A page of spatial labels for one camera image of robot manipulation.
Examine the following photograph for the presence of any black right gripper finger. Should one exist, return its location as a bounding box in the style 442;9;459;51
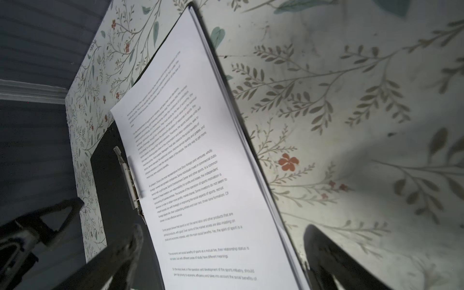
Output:
303;224;389;290

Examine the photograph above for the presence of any printed sheet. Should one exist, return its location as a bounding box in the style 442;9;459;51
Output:
109;7;311;290

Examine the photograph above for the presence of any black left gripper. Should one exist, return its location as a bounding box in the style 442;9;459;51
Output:
1;198;144;290

